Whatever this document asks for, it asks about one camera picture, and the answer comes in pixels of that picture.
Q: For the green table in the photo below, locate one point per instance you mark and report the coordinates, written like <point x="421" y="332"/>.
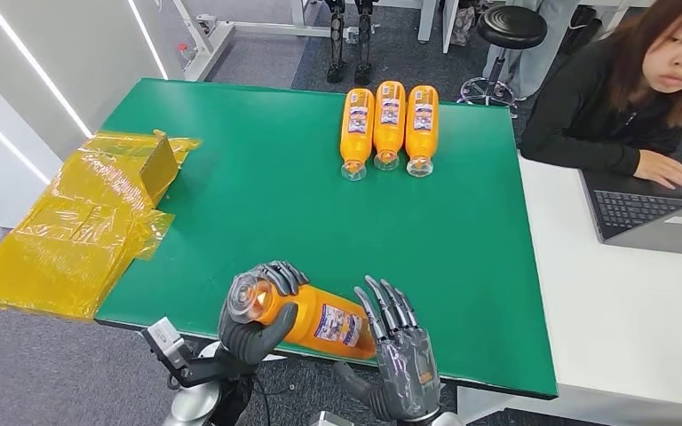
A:
<point x="294" y="223"/>

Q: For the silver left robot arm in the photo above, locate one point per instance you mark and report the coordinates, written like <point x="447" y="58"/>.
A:
<point x="194" y="406"/>

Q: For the white desk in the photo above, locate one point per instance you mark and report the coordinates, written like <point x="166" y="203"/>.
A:
<point x="623" y="306"/>

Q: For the black robot leg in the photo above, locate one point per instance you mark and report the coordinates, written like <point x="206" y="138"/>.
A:
<point x="336" y="41"/>
<point x="364" y="41"/>

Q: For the yellow film wrapped cardboard box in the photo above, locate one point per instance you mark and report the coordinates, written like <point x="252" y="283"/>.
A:
<point x="82" y="223"/>

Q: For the black round stool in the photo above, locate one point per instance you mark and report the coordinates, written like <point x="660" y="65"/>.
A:
<point x="510" y="26"/>

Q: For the white metal stand frame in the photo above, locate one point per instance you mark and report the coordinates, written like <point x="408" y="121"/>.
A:
<point x="211" y="41"/>

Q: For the grey laptop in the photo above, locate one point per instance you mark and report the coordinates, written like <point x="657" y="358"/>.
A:
<point x="635" y="210"/>

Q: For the person's hand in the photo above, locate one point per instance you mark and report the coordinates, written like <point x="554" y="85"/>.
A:
<point x="663" y="169"/>

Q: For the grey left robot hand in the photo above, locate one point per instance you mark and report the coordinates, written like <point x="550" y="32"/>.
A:
<point x="247" y="341"/>

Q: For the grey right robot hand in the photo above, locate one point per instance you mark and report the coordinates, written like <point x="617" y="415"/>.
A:
<point x="406" y="370"/>

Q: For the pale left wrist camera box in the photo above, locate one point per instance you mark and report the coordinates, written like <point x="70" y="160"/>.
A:
<point x="167" y="344"/>

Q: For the orange juice bottle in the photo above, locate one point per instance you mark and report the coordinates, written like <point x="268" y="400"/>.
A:
<point x="422" y="120"/>
<point x="389" y="117"/>
<point x="357" y="126"/>
<point x="317" y="320"/>

